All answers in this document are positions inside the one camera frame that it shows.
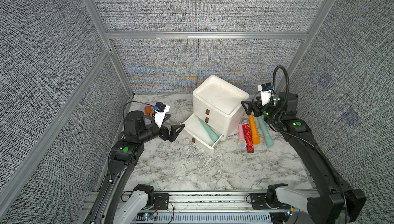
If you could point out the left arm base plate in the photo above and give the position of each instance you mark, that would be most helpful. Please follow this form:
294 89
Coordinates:
161 202

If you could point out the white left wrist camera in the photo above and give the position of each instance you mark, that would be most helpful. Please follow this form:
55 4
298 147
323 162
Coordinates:
161 110

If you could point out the pink microphone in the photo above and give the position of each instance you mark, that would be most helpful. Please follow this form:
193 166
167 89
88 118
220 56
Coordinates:
241 142

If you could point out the orange pastry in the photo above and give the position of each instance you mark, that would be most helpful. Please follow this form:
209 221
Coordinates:
149 110

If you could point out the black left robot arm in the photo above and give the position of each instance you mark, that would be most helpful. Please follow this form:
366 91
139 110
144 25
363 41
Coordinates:
121 162

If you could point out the teal microphone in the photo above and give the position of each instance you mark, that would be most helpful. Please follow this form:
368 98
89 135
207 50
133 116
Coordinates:
267 138
213 136

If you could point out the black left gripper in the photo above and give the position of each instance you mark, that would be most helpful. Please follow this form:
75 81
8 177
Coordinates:
164 132

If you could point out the white three-drawer storage unit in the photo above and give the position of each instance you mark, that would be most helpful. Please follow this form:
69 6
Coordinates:
218 103

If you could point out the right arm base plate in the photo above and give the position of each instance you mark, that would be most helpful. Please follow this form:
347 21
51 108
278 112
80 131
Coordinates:
259 202

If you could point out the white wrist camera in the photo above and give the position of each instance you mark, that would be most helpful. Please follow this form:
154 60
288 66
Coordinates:
265 91
161 110

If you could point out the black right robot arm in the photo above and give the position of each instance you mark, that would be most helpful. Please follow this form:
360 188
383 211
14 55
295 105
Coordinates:
300 136

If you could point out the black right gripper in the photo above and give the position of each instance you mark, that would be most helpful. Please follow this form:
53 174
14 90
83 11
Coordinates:
255 106

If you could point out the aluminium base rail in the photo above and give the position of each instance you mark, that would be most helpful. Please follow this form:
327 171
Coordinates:
209 204

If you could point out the red glitter microphone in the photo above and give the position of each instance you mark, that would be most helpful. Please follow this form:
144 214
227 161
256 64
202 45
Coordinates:
247 135

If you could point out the orange microphone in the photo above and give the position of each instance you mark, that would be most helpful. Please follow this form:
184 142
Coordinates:
255 137

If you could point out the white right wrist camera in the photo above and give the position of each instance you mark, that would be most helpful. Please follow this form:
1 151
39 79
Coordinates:
265 91

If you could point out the purple plate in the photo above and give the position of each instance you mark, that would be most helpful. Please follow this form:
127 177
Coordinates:
148 104

